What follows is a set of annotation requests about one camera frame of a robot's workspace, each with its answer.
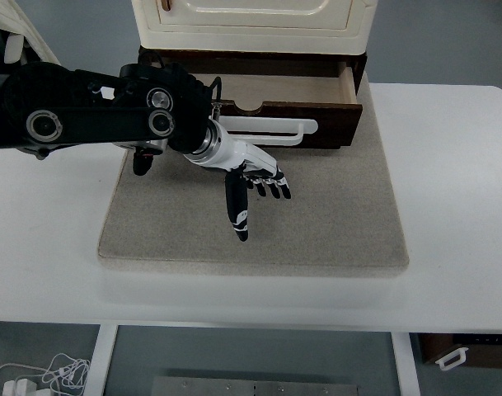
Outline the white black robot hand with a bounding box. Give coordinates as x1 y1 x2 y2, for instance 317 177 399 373
185 123 291 242

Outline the dark wooden drawer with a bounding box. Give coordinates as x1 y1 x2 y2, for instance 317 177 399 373
194 67 363 149

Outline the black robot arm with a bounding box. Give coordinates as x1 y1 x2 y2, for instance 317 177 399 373
0 62 291 240

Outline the cream upper cabinet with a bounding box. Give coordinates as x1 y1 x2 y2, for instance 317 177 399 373
132 0 378 55

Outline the grey felt mat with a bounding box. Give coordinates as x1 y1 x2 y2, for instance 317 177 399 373
98 81 409 277

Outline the white table leg right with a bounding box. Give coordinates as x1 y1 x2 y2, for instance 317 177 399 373
391 332 421 396

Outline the white table leg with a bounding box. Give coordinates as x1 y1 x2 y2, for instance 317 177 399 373
391 332 421 396
83 324 118 396

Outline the white table leg left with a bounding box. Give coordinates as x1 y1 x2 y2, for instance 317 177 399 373
83 324 118 396

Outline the small wooden box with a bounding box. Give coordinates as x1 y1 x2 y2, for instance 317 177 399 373
418 333 502 371

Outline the white drawer handle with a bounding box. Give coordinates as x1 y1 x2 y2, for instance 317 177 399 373
218 115 318 147

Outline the white handle on box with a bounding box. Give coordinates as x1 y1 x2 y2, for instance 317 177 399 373
434 346 468 371

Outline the white charger with cable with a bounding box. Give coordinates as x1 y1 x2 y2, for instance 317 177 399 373
0 353 91 395

